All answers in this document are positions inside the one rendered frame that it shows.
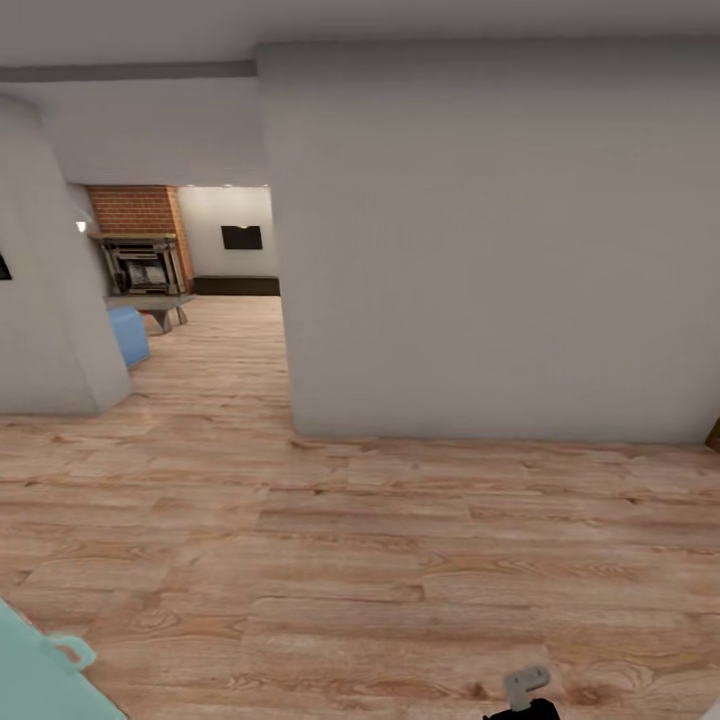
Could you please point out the wood fireplace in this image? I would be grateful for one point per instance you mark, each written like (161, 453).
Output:
(143, 265)

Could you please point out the wall mounted tv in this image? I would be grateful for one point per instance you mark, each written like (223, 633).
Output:
(241, 237)

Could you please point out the sofa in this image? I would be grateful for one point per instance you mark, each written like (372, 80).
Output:
(130, 333)

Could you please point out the coffee table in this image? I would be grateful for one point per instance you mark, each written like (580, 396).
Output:
(159, 307)

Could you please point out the room light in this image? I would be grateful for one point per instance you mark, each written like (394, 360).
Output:
(81, 216)

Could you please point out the cabinet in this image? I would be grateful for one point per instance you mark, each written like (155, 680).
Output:
(237, 286)

